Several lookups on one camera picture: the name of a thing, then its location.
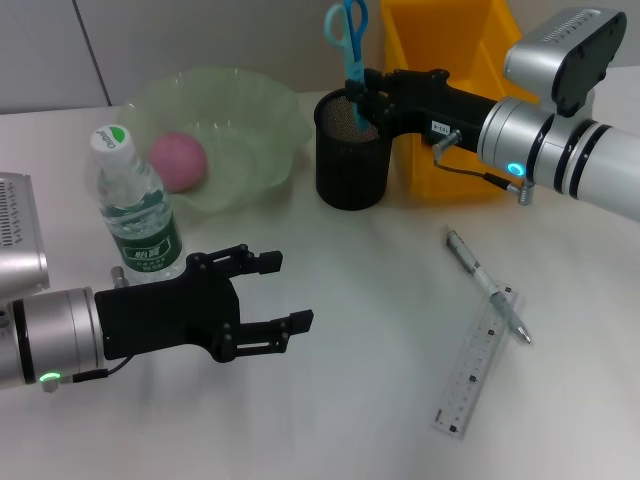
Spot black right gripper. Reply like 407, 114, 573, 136
344, 68, 501, 154

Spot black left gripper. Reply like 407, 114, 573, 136
94, 243, 315, 364

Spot blue scissors with sheath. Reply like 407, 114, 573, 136
323, 0, 374, 134

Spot green label water bottle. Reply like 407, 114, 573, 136
87, 122, 187, 287

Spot pink peach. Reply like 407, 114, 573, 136
148, 130, 208, 194

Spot silver white pen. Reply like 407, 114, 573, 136
444, 227, 532, 345

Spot clear plastic ruler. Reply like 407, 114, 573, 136
430, 284, 519, 439

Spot black mesh pen holder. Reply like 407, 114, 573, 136
313, 87, 394, 211

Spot translucent green fruit bowl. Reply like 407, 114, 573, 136
115, 66, 312, 215

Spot yellow plastic bin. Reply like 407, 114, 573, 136
380, 0, 541, 202

